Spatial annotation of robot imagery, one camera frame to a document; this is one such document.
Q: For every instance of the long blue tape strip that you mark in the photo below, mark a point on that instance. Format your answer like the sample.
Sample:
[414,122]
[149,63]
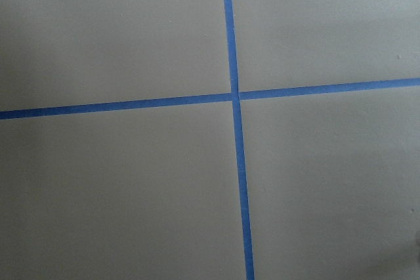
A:
[238,135]

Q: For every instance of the crossing blue tape strip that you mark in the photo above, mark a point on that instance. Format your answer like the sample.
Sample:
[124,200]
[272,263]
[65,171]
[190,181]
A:
[208,98]

